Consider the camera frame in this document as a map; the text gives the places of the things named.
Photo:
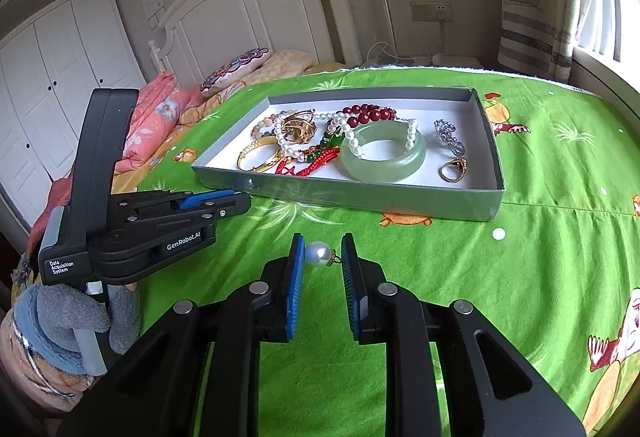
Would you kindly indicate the pale green jade bangle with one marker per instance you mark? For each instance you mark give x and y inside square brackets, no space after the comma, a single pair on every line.
[380,169]

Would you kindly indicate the gold bangle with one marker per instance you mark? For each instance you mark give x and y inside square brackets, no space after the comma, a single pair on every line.
[247,152]

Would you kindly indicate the pink floral quilt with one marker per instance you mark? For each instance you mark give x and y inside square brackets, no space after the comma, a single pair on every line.
[155,122]

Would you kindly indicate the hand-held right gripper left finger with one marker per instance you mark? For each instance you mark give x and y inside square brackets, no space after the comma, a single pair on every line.
[295,287]

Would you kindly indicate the white wooden headboard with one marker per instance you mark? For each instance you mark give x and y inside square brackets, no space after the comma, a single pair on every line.
[225,12]

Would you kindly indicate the grey cardboard box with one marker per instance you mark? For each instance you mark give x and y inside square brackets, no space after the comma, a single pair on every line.
[350,198]

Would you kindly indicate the thin white rod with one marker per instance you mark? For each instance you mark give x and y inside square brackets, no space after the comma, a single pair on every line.
[385,12]

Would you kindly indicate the white window sill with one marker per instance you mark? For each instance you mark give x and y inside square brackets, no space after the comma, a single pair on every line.
[605,67]

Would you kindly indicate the white wardrobe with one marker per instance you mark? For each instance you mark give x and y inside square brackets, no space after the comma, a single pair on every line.
[55,82]

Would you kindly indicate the patterned pillows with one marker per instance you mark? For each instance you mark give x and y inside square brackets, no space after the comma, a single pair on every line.
[285,64]

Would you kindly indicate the cream printed curtain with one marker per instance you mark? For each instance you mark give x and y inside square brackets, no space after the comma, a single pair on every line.
[530,7]

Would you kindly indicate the wall socket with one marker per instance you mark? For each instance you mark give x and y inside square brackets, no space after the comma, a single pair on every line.
[430,11]

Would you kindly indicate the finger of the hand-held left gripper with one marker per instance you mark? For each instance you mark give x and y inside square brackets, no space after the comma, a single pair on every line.
[150,201]
[220,208]

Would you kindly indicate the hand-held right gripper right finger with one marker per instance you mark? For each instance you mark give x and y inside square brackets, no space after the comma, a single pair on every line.
[352,292]

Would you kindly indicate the embroidered pillow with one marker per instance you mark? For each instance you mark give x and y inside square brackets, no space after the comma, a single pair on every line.
[235,69]

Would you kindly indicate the green cartoon printed cloth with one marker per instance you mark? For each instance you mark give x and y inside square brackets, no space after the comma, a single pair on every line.
[450,277]

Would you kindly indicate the silver filigree brooch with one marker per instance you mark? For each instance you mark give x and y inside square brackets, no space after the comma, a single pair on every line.
[450,137]

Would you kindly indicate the pearl earring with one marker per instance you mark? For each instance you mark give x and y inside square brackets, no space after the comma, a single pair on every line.
[317,253]

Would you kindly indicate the person's left hand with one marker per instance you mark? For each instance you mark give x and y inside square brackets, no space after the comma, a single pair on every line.
[65,307]

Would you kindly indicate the person's left forearm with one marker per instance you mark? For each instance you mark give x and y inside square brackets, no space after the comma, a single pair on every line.
[40,367]

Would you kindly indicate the white wall notice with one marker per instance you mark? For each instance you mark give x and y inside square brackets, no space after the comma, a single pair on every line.
[154,6]

